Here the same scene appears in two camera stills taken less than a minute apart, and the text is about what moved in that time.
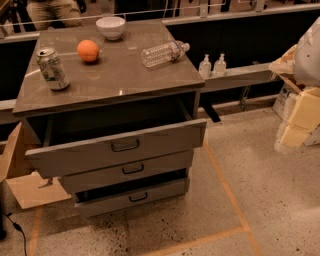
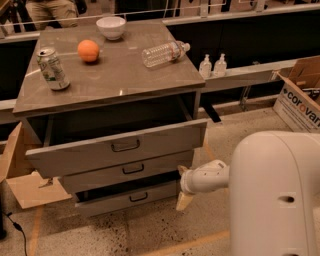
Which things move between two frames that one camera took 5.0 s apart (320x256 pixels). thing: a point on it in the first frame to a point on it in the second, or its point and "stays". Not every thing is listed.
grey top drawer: x=93 y=139 stays
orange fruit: x=88 y=50 stays
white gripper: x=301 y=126 to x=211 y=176
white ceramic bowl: x=111 y=26 stays
